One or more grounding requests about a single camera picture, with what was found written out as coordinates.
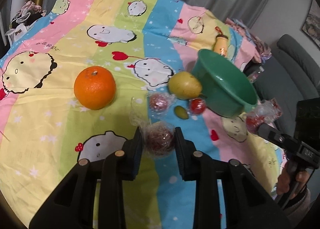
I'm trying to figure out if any red fruits bag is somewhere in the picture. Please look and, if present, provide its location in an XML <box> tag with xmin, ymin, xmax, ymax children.
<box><xmin>245</xmin><ymin>98</ymin><xmax>283</xmax><ymax>134</ymax></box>

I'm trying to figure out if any clutter pile beside bed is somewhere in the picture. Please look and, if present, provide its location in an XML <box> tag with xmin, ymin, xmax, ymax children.
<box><xmin>5</xmin><ymin>1</ymin><xmax>47</xmax><ymax>46</ymax></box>

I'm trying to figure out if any wall picture frame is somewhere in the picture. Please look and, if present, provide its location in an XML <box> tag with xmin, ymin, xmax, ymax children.
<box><xmin>302</xmin><ymin>0</ymin><xmax>320</xmax><ymax>48</ymax></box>

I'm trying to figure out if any grey sleeve right forearm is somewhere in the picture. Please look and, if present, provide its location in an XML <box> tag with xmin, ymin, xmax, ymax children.
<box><xmin>284</xmin><ymin>187</ymin><xmax>311</xmax><ymax>226</ymax></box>

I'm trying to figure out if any right hand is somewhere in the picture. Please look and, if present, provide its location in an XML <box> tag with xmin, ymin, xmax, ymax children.
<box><xmin>277</xmin><ymin>167</ymin><xmax>311</xmax><ymax>201</ymax></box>

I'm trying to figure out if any colourful cartoon bed sheet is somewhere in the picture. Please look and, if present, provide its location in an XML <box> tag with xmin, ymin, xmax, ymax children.
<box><xmin>1</xmin><ymin>0</ymin><xmax>283</xmax><ymax>226</ymax></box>

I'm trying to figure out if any green plastic basin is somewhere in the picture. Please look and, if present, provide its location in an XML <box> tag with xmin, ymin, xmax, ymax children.
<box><xmin>191</xmin><ymin>49</ymin><xmax>258</xmax><ymax>118</ymax></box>

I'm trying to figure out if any small red tomato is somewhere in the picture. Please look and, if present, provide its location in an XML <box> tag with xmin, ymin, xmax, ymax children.
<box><xmin>189</xmin><ymin>98</ymin><xmax>206</xmax><ymax>115</ymax></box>

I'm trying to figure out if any small green lime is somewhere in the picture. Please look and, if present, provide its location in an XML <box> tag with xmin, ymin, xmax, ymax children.
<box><xmin>174</xmin><ymin>105</ymin><xmax>189</xmax><ymax>120</ymax></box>

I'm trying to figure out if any plastic-wrapped dark red fruit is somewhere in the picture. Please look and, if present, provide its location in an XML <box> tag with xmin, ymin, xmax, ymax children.
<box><xmin>130</xmin><ymin>97</ymin><xmax>175</xmax><ymax>158</ymax></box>

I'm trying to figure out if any yellow thermos bottle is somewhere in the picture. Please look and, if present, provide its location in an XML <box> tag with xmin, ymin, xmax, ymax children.
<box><xmin>213</xmin><ymin>26</ymin><xmax>228</xmax><ymax>57</ymax></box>

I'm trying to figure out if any yellow-green pear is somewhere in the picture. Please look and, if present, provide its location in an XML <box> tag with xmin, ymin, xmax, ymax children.
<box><xmin>168</xmin><ymin>71</ymin><xmax>202</xmax><ymax>100</ymax></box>

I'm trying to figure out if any grey sofa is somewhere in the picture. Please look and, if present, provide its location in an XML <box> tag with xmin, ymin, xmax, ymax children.
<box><xmin>244</xmin><ymin>34</ymin><xmax>319</xmax><ymax>136</ymax></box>

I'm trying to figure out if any large orange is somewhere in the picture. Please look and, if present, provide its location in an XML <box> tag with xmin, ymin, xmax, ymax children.
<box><xmin>73</xmin><ymin>66</ymin><xmax>116</xmax><ymax>110</ymax></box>

